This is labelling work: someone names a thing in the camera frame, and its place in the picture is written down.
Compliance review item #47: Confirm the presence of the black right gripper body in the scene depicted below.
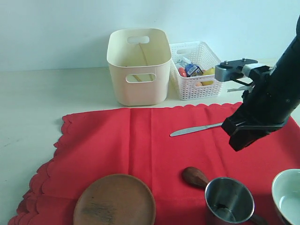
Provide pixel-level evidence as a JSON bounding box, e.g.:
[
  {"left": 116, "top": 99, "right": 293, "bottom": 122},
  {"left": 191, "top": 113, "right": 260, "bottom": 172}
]
[{"left": 237, "top": 63, "right": 300, "bottom": 131}]

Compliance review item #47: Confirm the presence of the yellow lemon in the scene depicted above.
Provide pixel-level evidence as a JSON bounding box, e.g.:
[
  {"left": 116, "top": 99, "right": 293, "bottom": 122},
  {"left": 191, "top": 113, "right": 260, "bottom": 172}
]
[{"left": 202, "top": 67, "right": 215, "bottom": 86}]

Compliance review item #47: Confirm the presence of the dark brown chicken drumstick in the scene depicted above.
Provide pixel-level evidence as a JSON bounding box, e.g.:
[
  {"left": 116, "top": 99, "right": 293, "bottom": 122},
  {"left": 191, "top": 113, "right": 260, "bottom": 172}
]
[{"left": 181, "top": 166, "right": 209, "bottom": 189}]

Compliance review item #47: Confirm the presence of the stainless steel cup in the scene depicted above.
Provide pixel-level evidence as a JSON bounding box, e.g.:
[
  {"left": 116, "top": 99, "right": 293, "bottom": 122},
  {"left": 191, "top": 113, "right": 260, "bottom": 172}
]
[{"left": 204, "top": 177, "right": 268, "bottom": 225}]

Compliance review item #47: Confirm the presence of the red sausage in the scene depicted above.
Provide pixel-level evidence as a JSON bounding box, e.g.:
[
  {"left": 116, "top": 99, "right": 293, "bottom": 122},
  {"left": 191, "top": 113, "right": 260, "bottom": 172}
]
[{"left": 178, "top": 67, "right": 187, "bottom": 77}]

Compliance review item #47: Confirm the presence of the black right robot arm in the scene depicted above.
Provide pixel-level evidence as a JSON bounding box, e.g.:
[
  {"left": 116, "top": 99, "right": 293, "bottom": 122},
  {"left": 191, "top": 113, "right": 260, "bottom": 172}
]
[{"left": 221, "top": 25, "right": 300, "bottom": 151}]

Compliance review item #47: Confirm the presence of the silver table knife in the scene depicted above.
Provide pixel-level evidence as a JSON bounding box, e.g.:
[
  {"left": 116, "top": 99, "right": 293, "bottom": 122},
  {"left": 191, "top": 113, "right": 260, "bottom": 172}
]
[{"left": 170, "top": 122, "right": 223, "bottom": 137}]

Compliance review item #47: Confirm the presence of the pale green ceramic bowl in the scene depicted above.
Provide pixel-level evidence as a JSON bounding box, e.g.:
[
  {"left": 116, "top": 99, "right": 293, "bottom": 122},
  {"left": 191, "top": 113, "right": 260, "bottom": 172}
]
[{"left": 271, "top": 169, "right": 300, "bottom": 225}]

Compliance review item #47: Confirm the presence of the white perforated plastic basket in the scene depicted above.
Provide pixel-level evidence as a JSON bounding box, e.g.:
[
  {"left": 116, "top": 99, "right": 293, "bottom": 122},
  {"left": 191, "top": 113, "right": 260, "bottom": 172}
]
[{"left": 170, "top": 41, "right": 222, "bottom": 100}]

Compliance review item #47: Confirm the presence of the red scalloped cloth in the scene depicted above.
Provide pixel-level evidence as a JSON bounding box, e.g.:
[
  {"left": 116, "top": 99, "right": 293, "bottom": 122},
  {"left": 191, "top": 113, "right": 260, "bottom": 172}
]
[{"left": 9, "top": 103, "right": 300, "bottom": 225}]

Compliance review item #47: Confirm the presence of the cream plastic storage bin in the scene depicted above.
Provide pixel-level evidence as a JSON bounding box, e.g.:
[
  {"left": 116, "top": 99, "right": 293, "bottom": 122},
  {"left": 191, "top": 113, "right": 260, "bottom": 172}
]
[{"left": 106, "top": 28, "right": 172, "bottom": 106}]

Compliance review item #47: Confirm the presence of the brown wooden plate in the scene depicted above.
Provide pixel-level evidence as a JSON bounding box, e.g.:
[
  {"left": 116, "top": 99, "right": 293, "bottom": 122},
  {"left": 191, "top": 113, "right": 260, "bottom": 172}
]
[{"left": 73, "top": 174, "right": 156, "bottom": 225}]

